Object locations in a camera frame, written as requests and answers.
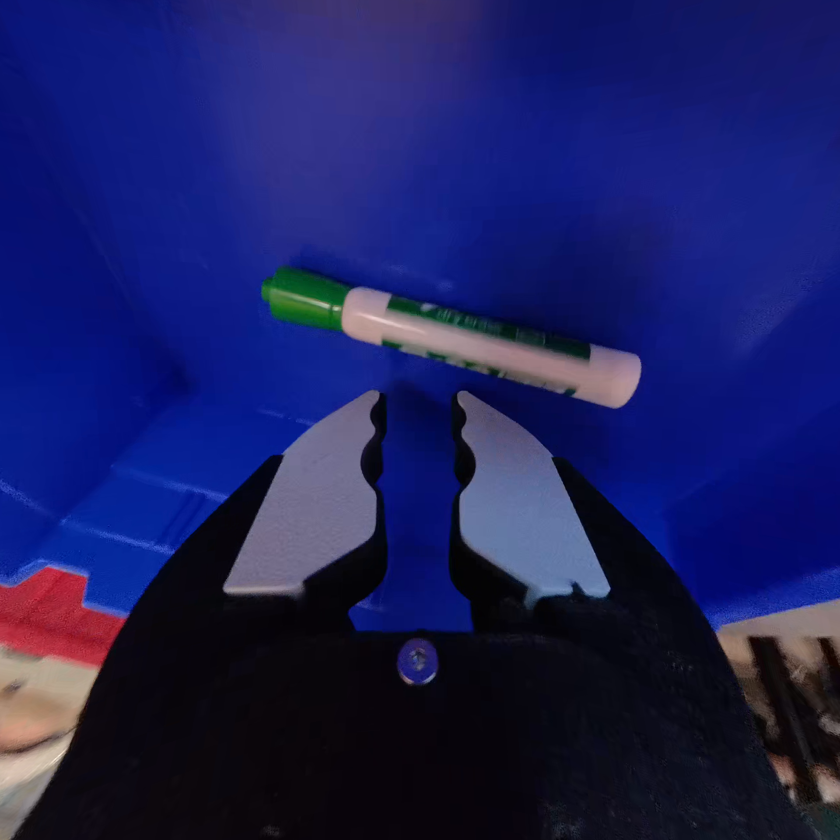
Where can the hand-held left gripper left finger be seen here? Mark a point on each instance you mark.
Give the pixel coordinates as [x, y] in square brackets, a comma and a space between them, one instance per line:
[308, 518]

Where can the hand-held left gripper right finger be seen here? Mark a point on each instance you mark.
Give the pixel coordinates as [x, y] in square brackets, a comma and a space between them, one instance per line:
[525, 518]

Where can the green dry erase marker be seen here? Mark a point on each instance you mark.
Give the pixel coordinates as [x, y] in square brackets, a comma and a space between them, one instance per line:
[426, 328]

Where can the blue plastic bin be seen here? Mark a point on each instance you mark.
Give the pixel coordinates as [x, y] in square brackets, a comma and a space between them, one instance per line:
[459, 164]

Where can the red plastic bin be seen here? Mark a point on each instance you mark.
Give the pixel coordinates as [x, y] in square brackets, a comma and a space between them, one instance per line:
[46, 617]

